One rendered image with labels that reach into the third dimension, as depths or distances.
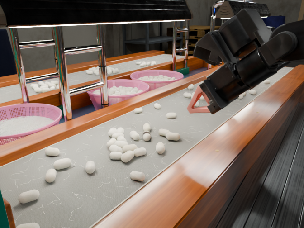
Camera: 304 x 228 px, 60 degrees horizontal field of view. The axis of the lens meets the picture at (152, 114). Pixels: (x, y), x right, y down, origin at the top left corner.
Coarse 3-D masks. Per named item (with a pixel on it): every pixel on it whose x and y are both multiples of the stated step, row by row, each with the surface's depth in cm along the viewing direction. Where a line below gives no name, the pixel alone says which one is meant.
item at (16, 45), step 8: (16, 32) 84; (16, 40) 85; (48, 40) 94; (16, 48) 85; (16, 56) 86; (56, 56) 98; (16, 64) 87; (56, 64) 99; (56, 72) 100; (24, 80) 90; (32, 80) 92; (40, 80) 94; (24, 88) 90; (24, 96) 91; (48, 112) 99
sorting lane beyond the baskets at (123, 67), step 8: (160, 56) 209; (168, 56) 209; (176, 56) 209; (184, 56) 209; (120, 64) 176; (128, 64) 176; (80, 72) 152; (112, 72) 152; (120, 72) 152; (48, 80) 135; (56, 80) 135; (72, 80) 135; (80, 80) 135; (88, 80) 135; (0, 88) 120; (8, 88) 120; (16, 88) 120; (32, 88) 120; (56, 88) 120; (0, 96) 108; (8, 96) 108; (16, 96) 108
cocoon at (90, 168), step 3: (87, 162) 57; (90, 162) 57; (93, 162) 57; (87, 165) 56; (90, 165) 56; (93, 165) 56; (87, 168) 55; (90, 168) 55; (93, 168) 56; (87, 171) 55; (90, 171) 55; (93, 171) 56
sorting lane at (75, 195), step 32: (256, 96) 108; (96, 128) 78; (128, 128) 78; (160, 128) 78; (192, 128) 78; (32, 160) 61; (96, 160) 61; (160, 160) 61; (64, 192) 50; (96, 192) 50; (128, 192) 50; (64, 224) 43
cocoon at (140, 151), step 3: (141, 147) 63; (135, 150) 62; (138, 150) 62; (141, 150) 62; (144, 150) 63; (135, 153) 62; (138, 153) 62; (141, 153) 62; (144, 153) 63; (135, 156) 63; (138, 156) 63
